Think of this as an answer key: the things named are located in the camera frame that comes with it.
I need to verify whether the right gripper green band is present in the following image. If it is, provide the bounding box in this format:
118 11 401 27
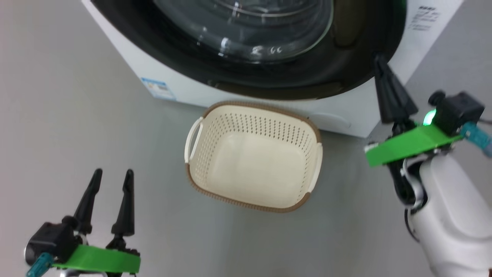
364 54 464 210

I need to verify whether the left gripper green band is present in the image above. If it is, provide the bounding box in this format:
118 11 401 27
52 169 141 277

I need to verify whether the white front-load washing machine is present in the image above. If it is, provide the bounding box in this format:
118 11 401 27
81 0 465 139

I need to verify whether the blue white energy label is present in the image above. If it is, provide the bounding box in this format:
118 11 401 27
141 78 177 101

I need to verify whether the cream perforated laundry basket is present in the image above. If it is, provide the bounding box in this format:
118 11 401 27
184 101 323 213

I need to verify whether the right cable with teal plug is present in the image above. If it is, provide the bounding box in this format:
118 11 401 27
460 117 492 157

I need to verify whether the cable with teal plug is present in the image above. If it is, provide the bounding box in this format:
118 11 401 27
26 252 54 277
460 117 492 157

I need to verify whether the left cable with teal plug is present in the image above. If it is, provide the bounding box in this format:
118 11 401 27
26 252 54 277

